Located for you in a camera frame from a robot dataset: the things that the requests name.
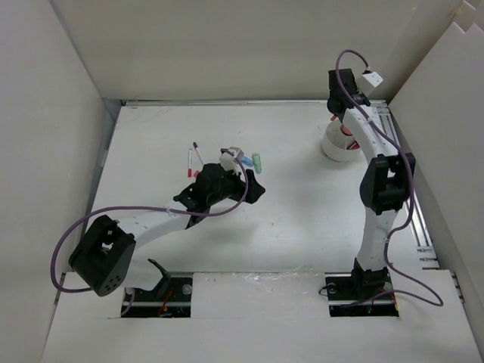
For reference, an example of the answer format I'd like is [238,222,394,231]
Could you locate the white round divided container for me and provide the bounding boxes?
[321,120,361,163]

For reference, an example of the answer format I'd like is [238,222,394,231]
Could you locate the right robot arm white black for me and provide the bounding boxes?
[321,69,415,298]

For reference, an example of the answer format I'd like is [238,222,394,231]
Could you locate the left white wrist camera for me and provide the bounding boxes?
[219,147,244,173]

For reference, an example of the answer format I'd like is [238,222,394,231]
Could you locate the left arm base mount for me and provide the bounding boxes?
[120,259,194,318]

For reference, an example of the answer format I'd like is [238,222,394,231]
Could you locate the blue highlighter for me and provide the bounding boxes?
[241,157,253,167]

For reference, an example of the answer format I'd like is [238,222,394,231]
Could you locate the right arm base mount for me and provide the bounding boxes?
[318,262,399,318]

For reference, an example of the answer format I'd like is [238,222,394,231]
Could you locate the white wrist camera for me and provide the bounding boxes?
[219,147,244,173]
[358,71,383,95]

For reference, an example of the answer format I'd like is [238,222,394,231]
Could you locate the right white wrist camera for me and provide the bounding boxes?
[358,71,383,95]

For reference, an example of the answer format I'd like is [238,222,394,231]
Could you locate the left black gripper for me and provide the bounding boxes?
[207,164,263,206]

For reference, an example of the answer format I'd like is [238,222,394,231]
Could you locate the purple capped pen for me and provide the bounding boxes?
[193,142,205,166]

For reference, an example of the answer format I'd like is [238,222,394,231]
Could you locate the white red pen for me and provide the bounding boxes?
[187,148,193,178]

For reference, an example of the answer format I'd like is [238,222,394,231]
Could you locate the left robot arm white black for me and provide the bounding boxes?
[69,163,265,300]

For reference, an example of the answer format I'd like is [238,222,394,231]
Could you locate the green highlighter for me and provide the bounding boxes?
[252,153,262,175]

